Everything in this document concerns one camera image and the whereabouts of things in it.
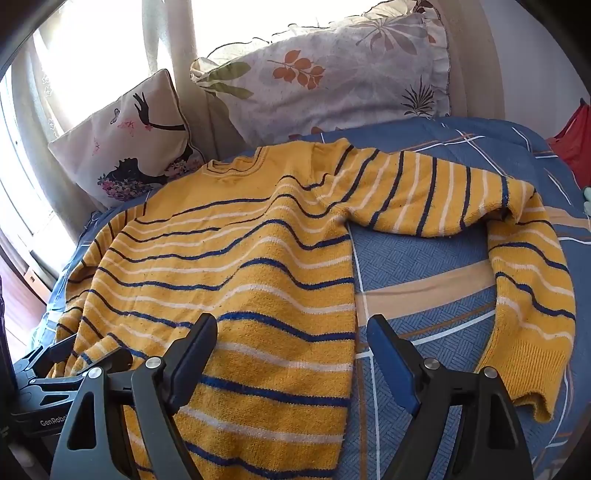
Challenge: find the yellow striped knit sweater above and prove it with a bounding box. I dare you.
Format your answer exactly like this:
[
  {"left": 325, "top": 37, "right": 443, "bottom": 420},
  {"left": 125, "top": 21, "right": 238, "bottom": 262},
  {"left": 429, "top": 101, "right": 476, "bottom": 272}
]
[{"left": 54, "top": 138, "right": 577, "bottom": 480}]

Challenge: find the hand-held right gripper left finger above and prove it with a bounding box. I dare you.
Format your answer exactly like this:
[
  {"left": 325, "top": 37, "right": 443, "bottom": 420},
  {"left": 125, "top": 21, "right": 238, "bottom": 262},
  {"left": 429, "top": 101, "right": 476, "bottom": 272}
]
[{"left": 50, "top": 313, "right": 219, "bottom": 480}]

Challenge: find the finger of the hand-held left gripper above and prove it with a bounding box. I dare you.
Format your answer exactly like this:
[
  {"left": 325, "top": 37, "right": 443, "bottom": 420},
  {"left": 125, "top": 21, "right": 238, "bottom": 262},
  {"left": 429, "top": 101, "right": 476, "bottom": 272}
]
[{"left": 14, "top": 333, "right": 80, "bottom": 380}]

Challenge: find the white leaf print pillow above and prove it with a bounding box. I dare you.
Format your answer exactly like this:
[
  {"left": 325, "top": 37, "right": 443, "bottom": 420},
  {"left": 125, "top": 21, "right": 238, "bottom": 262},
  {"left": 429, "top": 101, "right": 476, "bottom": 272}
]
[{"left": 190, "top": 0, "right": 452, "bottom": 141}]

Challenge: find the blue plaid blanket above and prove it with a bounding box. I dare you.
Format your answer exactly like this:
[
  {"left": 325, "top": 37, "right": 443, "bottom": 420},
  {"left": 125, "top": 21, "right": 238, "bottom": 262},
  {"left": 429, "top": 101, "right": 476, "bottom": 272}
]
[{"left": 28, "top": 116, "right": 591, "bottom": 480}]

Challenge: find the red cloth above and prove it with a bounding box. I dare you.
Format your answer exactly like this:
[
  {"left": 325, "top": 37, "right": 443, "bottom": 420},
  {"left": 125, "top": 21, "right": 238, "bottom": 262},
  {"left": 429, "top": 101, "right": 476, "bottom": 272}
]
[{"left": 547, "top": 99, "right": 591, "bottom": 190}]

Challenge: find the cushion with dark figure print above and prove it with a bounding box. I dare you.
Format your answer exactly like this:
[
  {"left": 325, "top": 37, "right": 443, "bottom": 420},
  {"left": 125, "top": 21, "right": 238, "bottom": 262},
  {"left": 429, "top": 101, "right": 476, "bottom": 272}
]
[{"left": 47, "top": 69, "right": 206, "bottom": 209}]

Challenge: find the pale curtain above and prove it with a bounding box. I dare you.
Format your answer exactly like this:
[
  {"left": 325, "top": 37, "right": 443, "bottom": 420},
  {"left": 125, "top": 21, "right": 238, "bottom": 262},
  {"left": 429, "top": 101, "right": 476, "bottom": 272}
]
[{"left": 0, "top": 0, "right": 218, "bottom": 287}]

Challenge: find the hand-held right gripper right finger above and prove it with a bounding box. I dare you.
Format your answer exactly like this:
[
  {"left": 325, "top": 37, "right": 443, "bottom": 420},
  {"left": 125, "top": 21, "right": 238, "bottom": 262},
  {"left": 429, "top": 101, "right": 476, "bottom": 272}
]
[{"left": 366, "top": 314, "right": 536, "bottom": 480}]

